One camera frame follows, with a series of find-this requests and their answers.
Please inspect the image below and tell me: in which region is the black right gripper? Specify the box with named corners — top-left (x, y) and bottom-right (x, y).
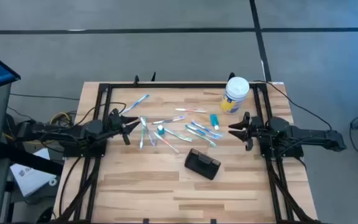
top-left (227, 111), bottom-right (272, 152)

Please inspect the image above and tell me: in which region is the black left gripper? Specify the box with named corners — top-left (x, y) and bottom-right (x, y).
top-left (106, 108), bottom-right (142, 146)

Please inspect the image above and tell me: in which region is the blue toothbrush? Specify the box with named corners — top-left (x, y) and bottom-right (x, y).
top-left (191, 120), bottom-right (224, 138)
top-left (119, 94), bottom-right (150, 116)
top-left (184, 124), bottom-right (220, 140)

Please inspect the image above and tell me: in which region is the teal toothpaste tube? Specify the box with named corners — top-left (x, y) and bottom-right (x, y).
top-left (209, 113), bottom-right (220, 131)

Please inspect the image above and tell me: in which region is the pink toothbrush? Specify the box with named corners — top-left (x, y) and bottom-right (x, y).
top-left (153, 131), bottom-right (180, 154)

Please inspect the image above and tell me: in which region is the red toothbrush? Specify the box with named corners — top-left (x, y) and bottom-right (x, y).
top-left (174, 107), bottom-right (208, 114)

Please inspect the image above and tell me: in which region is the yellow disinfectant wipes canister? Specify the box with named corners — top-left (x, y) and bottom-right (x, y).
top-left (219, 76), bottom-right (250, 115)

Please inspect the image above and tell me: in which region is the black desk beam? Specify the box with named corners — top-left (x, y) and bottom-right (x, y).
top-left (0, 142), bottom-right (64, 177)

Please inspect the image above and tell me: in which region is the white printed booklet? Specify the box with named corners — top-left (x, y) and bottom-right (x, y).
top-left (9, 147), bottom-right (58, 198)

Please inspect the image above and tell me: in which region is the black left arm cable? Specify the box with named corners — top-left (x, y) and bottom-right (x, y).
top-left (81, 101), bottom-right (127, 127)

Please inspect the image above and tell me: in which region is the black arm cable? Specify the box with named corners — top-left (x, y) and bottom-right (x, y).
top-left (81, 101), bottom-right (127, 127)
top-left (252, 80), bottom-right (333, 131)

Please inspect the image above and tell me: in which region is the black wire toothbrush holder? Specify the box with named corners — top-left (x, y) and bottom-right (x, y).
top-left (184, 148), bottom-right (222, 180)

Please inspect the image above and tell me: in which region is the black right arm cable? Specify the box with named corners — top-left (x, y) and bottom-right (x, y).
top-left (252, 80), bottom-right (333, 131)

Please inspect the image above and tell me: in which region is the black aluminium table frame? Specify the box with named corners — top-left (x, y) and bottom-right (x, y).
top-left (50, 81), bottom-right (323, 224)

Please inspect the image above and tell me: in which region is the yellow cable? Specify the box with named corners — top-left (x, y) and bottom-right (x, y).
top-left (2, 111), bottom-right (71, 146)

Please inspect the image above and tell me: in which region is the thin black floor cable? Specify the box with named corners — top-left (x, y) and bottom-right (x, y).
top-left (9, 92), bottom-right (80, 101)

